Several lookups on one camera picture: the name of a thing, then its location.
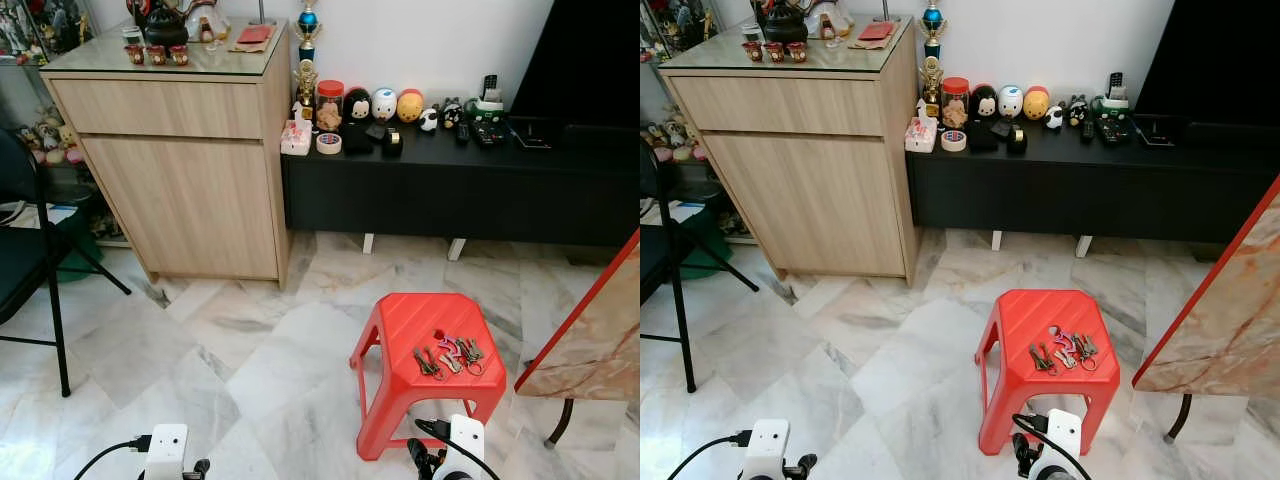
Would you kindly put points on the white and pink box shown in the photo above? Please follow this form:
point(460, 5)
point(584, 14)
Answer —
point(921, 137)
point(296, 140)

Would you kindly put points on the green holder with remote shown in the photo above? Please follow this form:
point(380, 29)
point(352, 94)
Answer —
point(1112, 102)
point(488, 105)

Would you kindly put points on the white round plush toy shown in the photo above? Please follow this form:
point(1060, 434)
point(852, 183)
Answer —
point(1010, 102)
point(384, 105)

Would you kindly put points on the light wooden cabinet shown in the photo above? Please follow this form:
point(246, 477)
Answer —
point(800, 190)
point(180, 190)

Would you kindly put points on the pile of plush toys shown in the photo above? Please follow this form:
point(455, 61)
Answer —
point(50, 135)
point(670, 142)

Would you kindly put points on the red plastic stool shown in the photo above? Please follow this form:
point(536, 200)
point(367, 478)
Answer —
point(410, 320)
point(1035, 312)

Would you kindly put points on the red packet on tray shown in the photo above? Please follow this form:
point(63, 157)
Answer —
point(875, 34)
point(253, 37)

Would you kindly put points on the gold trophy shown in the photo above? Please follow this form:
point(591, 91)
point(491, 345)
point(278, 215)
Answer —
point(931, 80)
point(306, 82)

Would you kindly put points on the black television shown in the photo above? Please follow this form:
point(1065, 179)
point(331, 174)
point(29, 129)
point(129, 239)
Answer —
point(590, 60)
point(1220, 55)

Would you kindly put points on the clear jar with red lid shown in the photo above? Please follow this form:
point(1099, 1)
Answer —
point(330, 108)
point(955, 105)

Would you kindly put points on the small panda figure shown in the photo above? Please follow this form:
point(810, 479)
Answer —
point(429, 120)
point(1054, 117)

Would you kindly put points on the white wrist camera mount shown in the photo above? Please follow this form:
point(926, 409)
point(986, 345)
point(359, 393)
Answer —
point(166, 452)
point(465, 445)
point(766, 448)
point(1062, 440)

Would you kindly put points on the marble table with red edge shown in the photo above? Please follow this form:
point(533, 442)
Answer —
point(1225, 320)
point(595, 340)

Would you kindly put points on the small red cup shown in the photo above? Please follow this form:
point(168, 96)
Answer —
point(156, 56)
point(796, 53)
point(179, 56)
point(134, 55)
point(752, 52)
point(774, 53)

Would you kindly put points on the black folding chair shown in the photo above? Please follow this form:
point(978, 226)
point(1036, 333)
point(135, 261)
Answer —
point(25, 255)
point(660, 250)

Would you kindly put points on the black low tv console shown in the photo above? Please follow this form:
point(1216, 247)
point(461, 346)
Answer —
point(450, 190)
point(1080, 190)

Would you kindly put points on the white tape roll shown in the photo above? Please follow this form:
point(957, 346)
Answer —
point(954, 141)
point(329, 143)

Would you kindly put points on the green plastic basin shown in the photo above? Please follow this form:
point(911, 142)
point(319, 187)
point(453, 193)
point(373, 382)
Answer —
point(712, 258)
point(85, 255)

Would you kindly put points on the black round plush toy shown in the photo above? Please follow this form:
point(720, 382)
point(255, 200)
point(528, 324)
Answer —
point(984, 103)
point(357, 106)

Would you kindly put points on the blue trophy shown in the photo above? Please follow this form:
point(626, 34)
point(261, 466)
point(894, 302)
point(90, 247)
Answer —
point(933, 22)
point(308, 25)

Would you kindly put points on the key bunch with pink carabiner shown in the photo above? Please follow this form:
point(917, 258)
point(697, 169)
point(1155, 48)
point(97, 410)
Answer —
point(455, 354)
point(1068, 348)

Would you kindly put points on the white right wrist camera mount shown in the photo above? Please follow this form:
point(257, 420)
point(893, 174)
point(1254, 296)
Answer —
point(1062, 440)
point(465, 445)

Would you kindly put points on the black teapot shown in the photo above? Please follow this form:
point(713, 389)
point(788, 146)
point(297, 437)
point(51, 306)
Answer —
point(165, 28)
point(785, 24)

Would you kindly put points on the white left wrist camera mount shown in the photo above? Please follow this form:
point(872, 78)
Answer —
point(166, 452)
point(766, 448)

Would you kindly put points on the yellow round plush toy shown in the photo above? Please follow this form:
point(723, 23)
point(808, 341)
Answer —
point(410, 107)
point(1036, 104)

